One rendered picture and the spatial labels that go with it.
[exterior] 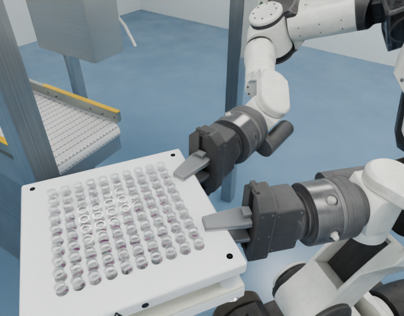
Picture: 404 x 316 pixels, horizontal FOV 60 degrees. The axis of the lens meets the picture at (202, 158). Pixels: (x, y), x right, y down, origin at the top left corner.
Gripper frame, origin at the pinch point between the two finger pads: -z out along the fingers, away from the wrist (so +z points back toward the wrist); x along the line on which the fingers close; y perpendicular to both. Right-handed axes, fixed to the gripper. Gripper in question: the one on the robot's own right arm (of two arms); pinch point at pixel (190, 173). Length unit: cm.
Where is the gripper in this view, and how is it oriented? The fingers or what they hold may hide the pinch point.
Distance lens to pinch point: 54.2
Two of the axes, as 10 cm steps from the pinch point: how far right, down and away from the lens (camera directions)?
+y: -8.1, -3.7, 4.6
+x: -0.3, 8.0, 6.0
